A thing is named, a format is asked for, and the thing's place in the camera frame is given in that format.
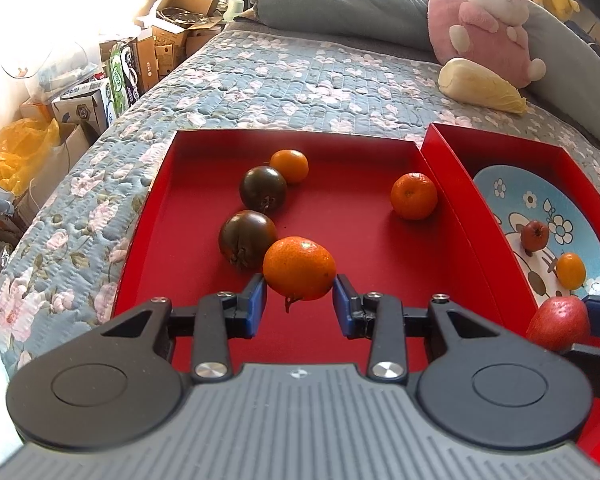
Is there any green and white package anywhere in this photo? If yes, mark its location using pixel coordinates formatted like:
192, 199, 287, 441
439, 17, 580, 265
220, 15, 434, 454
106, 42, 143, 113

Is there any yellow plastic bag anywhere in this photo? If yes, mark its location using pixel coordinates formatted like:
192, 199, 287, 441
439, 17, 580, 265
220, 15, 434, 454
0, 118, 63, 197

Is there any large mandarin orange with stem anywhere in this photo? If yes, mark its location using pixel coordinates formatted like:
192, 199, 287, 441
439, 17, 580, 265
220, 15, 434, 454
262, 236, 338, 314

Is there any blue floral cartoon plate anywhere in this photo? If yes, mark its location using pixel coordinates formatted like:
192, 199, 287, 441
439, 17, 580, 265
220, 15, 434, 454
472, 165, 600, 307

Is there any white and blue carton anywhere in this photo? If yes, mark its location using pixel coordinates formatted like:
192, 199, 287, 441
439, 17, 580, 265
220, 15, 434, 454
51, 79, 112, 133

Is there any pink plush rabbit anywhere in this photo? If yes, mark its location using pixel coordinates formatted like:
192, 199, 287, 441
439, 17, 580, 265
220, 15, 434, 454
426, 0, 548, 90

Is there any clear plastic bag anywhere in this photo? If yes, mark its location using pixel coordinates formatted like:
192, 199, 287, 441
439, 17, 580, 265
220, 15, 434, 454
29, 40, 106, 93

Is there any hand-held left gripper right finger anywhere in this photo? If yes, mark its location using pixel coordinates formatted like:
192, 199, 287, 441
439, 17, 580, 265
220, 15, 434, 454
332, 274, 502, 385

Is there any grey-blue pillow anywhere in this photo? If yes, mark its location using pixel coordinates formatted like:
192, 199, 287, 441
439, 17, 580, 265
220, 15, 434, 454
250, 0, 437, 53
522, 0, 600, 142

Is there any plain open cardboard box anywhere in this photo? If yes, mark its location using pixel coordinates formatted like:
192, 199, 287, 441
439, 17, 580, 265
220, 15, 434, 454
15, 121, 93, 221

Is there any red cardboard box with plate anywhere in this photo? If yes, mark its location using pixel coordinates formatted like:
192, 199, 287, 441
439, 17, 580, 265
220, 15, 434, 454
420, 122, 600, 466

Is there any brown cardboard box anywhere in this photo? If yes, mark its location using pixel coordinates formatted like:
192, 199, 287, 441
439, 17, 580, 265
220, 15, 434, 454
137, 25, 190, 92

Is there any small orange kumquat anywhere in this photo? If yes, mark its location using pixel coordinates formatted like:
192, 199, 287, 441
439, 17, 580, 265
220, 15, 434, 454
556, 252, 587, 291

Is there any dark brown tomato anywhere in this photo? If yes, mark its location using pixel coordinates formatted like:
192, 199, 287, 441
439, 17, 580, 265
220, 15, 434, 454
219, 210, 278, 270
239, 166, 288, 213

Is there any small red hawthorn fruit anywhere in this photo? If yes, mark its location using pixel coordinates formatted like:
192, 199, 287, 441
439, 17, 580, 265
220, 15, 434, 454
520, 220, 551, 252

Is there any napa cabbage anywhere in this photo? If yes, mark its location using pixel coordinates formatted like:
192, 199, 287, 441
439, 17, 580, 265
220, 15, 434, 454
437, 57, 529, 115

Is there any floral quilted bedspread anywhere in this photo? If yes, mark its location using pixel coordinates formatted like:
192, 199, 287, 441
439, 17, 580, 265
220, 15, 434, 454
0, 30, 600, 376

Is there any medium mandarin orange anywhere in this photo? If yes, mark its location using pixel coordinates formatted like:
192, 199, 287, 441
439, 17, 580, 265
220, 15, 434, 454
390, 172, 439, 221

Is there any red apple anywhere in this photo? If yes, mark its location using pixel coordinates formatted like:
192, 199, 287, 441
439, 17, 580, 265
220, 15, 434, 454
526, 296, 592, 352

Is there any open cardboard box with pots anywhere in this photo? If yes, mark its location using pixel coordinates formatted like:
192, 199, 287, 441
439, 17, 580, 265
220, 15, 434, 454
150, 0, 227, 36

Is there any wide red cardboard box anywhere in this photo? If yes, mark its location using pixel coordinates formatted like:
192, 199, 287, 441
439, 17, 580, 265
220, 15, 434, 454
111, 129, 511, 376

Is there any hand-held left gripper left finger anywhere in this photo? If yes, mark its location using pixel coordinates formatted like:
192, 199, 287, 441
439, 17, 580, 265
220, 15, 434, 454
100, 274, 268, 385

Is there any small mandarin orange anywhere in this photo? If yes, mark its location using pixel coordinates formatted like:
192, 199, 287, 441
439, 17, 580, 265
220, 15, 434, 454
270, 149, 310, 184

